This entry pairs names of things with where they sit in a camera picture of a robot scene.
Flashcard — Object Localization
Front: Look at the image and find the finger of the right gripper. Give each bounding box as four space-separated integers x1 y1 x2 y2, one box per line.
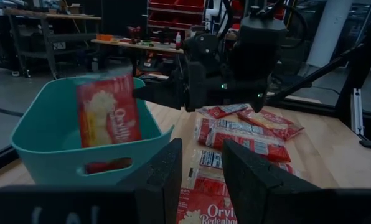
132 76 184 110

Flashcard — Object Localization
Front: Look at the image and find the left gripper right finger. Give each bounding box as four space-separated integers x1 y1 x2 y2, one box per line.
222 139 322 224

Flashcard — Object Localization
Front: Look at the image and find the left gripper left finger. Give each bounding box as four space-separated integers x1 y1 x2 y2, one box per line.
118 138 183 224

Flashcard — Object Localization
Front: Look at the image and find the red Orville popcorn bag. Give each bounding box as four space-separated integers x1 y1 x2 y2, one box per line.
237 108 305 141
175 187 238 224
196 103 250 119
194 118 279 147
76 73 143 149
186 149 301 197
205 127 292 163

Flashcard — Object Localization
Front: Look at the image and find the long wooden work table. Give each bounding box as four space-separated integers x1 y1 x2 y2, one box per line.
90 37 185 54

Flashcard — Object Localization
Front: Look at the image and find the shelf with red bins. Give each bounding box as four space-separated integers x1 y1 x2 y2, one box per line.
146 0 207 32

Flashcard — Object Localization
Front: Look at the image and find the orange box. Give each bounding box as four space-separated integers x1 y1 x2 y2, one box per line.
95 33 115 42

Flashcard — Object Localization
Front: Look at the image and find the teal plastic basket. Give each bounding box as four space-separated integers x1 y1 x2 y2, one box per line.
10 74 176 187

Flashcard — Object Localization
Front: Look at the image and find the small open cardboard box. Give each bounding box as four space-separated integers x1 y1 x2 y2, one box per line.
67 2 82 15

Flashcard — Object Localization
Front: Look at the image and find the white round pillar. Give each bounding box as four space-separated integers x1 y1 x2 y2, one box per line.
306 0 354 68

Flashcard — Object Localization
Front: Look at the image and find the black table frame rail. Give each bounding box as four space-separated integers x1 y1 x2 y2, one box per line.
266 91 371 125

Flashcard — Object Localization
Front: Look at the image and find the black diagonal frame strut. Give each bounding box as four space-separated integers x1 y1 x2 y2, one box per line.
266 43 365 103

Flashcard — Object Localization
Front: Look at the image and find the metal frame wooden workbench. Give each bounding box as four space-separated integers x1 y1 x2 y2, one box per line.
3 7 102 78

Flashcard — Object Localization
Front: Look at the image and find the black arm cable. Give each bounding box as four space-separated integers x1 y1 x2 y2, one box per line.
280 4 308 49

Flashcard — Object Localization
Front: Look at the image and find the silver aluminium extrusion bracket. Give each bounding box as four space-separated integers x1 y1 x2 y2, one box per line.
350 88 365 136

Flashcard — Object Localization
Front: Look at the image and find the black vertical frame post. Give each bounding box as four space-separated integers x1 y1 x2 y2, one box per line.
336 0 371 125

